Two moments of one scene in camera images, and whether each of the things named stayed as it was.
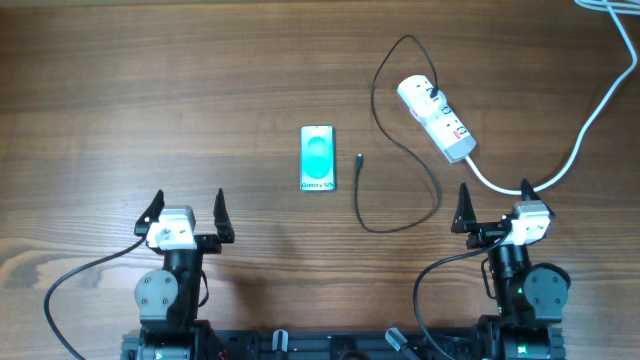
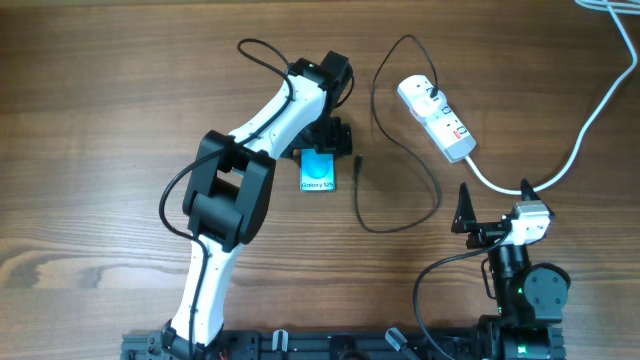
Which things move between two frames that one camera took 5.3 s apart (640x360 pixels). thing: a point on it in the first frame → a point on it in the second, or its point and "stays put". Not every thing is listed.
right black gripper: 466,222 stays put
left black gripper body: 205,245 → 325,135
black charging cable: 396,141 stays put
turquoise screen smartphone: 317,157 stays put
